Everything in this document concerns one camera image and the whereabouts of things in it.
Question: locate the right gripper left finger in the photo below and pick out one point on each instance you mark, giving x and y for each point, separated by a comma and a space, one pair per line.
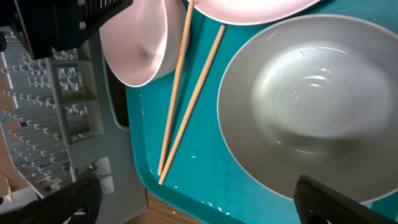
79, 202

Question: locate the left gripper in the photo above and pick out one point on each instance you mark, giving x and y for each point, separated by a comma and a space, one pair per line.
42, 26

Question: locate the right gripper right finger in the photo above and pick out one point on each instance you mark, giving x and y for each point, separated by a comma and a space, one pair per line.
318, 203

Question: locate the white shallow bowl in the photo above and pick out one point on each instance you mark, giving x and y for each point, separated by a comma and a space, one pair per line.
142, 42

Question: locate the grey bowl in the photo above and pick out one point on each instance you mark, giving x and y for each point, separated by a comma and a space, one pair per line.
314, 95

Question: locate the grey plastic dish rack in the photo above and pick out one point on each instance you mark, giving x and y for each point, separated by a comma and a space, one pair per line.
69, 121

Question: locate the left wooden chopstick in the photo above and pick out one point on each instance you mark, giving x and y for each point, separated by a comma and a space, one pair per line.
176, 85

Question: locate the wooden chopstick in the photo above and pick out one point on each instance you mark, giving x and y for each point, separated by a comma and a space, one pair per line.
176, 85
192, 102

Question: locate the right wooden chopstick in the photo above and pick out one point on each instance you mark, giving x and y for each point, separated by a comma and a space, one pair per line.
192, 102

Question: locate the large white plate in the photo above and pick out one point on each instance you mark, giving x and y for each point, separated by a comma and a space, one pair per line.
251, 12

